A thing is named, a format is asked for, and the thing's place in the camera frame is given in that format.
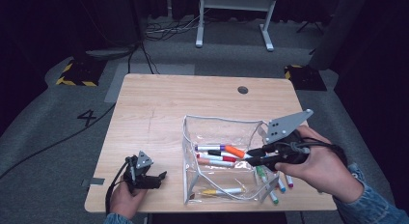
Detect long black floor cable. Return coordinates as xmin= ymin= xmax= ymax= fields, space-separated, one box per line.
xmin=0 ymin=102 xmax=118 ymax=181

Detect yellow marker pen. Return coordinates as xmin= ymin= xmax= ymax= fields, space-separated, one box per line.
xmin=200 ymin=187 xmax=244 ymax=197

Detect person's left hand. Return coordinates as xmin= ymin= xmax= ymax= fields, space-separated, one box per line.
xmin=110 ymin=180 xmax=149 ymax=220

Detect clear plastic bag white trim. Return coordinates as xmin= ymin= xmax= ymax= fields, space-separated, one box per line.
xmin=181 ymin=114 xmax=281 ymax=206

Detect black tripod legs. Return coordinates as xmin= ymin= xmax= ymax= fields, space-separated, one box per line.
xmin=295 ymin=20 xmax=325 ymax=35

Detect hand-held gripper black cable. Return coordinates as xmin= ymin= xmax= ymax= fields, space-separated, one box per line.
xmin=104 ymin=158 xmax=130 ymax=216
xmin=290 ymin=136 xmax=349 ymax=168

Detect light blue marker pen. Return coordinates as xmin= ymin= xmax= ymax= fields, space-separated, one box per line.
xmin=276 ymin=177 xmax=287 ymax=194

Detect purple marker pen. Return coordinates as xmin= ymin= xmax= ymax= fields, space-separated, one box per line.
xmin=194 ymin=144 xmax=227 ymax=153

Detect light green marker pen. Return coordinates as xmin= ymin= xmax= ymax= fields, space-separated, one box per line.
xmin=256 ymin=165 xmax=280 ymax=205

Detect red marker pen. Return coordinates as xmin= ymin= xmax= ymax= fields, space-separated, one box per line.
xmin=196 ymin=153 xmax=237 ymax=163

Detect black stand with pole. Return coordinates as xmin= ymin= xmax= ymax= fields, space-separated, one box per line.
xmin=71 ymin=0 xmax=144 ymax=62

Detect left hand-held gripper black cable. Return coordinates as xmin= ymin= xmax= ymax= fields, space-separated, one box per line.
xmin=104 ymin=158 xmax=130 ymax=216

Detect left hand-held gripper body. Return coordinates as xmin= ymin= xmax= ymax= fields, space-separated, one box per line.
xmin=124 ymin=150 xmax=154 ymax=190

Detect yellow black striped base plate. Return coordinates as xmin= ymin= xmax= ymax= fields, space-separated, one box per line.
xmin=284 ymin=64 xmax=328 ymax=92
xmin=55 ymin=58 xmax=108 ymax=88

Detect grey curtain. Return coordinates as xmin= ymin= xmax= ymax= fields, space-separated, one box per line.
xmin=308 ymin=0 xmax=369 ymax=71

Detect person's right hand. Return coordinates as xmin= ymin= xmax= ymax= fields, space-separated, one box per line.
xmin=274 ymin=125 xmax=365 ymax=205

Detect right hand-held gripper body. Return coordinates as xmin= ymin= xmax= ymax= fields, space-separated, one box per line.
xmin=263 ymin=108 xmax=314 ymax=173

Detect white metal desk frame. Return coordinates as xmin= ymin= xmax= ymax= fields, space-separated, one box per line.
xmin=195 ymin=0 xmax=280 ymax=52

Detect orange marker pen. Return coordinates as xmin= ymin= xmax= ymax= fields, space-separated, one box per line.
xmin=224 ymin=145 xmax=254 ymax=160

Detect right hand-held gripper black cable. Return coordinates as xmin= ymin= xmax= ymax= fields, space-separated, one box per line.
xmin=290 ymin=136 xmax=349 ymax=168

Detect grey tape piece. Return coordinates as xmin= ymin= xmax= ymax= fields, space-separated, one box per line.
xmin=81 ymin=178 xmax=106 ymax=187

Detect bundle of floor cables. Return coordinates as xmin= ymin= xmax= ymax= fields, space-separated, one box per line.
xmin=144 ymin=15 xmax=202 ymax=42

